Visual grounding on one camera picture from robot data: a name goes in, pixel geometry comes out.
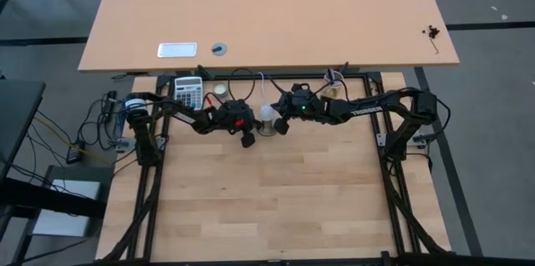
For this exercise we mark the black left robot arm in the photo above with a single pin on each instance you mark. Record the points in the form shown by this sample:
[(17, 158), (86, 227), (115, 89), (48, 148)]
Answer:
[(184, 116)]

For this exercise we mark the black power brick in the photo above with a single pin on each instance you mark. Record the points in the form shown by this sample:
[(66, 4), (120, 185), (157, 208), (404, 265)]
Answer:
[(75, 155)]

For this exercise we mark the grey metal frame bracket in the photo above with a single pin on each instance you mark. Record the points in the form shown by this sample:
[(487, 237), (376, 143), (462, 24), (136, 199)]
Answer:
[(381, 139), (161, 142)]

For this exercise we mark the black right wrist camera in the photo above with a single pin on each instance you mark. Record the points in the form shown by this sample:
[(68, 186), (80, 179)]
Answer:
[(302, 92)]

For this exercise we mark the dark pen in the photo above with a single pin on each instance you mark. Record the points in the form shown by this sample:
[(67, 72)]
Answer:
[(331, 77)]

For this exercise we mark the black desk foot beam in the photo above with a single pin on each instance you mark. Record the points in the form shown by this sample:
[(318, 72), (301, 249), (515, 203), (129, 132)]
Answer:
[(42, 199)]

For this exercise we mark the brushed metal lamp socket base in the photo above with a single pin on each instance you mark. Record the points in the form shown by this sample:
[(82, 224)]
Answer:
[(267, 130)]

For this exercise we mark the black electronics box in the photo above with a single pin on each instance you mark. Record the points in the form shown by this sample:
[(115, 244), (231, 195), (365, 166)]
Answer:
[(110, 105)]

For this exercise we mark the light wood desk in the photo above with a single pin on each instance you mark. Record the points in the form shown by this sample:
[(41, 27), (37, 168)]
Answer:
[(271, 15)]

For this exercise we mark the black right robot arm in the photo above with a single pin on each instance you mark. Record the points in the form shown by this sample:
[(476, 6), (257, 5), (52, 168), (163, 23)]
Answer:
[(368, 111)]

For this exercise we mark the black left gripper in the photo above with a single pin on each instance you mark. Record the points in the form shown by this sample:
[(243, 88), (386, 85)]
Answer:
[(225, 124)]

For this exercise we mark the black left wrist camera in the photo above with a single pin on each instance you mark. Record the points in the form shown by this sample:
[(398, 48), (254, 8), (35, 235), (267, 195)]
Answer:
[(234, 112)]

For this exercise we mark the black aluminium table frame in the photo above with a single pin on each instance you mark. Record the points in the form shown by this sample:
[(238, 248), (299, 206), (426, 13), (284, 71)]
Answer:
[(292, 77)]

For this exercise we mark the black frame clamp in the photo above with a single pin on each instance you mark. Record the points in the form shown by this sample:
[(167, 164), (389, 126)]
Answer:
[(344, 68), (204, 71)]

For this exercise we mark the black desk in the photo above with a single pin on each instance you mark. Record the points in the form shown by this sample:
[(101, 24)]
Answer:
[(16, 107)]

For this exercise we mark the dark dried plant debris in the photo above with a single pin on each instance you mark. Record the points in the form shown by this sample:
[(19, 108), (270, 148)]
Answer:
[(432, 32)]

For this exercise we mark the grey desk calculator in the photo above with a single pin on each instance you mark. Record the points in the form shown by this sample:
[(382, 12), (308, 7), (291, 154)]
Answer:
[(189, 93)]

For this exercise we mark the white flat box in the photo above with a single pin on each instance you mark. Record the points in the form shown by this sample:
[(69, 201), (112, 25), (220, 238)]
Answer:
[(62, 224)]

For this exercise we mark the small patterned candle jar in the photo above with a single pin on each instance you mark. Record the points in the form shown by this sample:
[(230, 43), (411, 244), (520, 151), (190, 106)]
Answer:
[(221, 91)]

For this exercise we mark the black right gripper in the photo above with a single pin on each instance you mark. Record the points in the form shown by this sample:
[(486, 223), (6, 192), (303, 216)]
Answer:
[(311, 111)]

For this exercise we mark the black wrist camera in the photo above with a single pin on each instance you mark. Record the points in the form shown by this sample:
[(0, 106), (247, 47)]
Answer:
[(302, 92), (234, 112)]

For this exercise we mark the white rectangular desk plate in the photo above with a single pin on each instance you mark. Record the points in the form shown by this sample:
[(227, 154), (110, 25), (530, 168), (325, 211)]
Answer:
[(177, 50)]

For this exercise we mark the white lightbulb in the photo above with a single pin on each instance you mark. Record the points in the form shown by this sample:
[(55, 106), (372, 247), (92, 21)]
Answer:
[(266, 113)]

